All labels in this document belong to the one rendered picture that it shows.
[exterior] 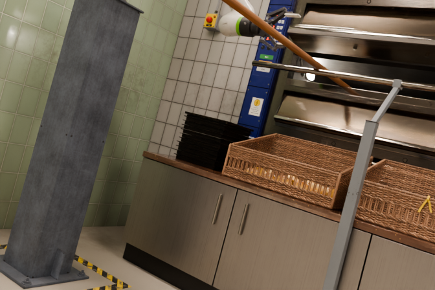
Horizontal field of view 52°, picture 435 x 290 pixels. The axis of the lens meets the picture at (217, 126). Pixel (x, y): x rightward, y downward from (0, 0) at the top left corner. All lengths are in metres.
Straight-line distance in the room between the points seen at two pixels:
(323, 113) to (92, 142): 1.23
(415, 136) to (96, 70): 1.50
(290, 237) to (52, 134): 1.06
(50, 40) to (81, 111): 0.70
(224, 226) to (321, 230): 0.45
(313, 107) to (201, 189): 0.81
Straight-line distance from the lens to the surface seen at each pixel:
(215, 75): 2.85
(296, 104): 2.54
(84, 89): 1.88
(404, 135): 2.32
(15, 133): 2.46
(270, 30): 1.70
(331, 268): 1.77
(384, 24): 2.50
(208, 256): 2.09
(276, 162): 1.98
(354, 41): 2.38
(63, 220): 1.99
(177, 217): 2.19
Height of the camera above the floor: 0.74
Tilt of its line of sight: 1 degrees up
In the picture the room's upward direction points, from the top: 15 degrees clockwise
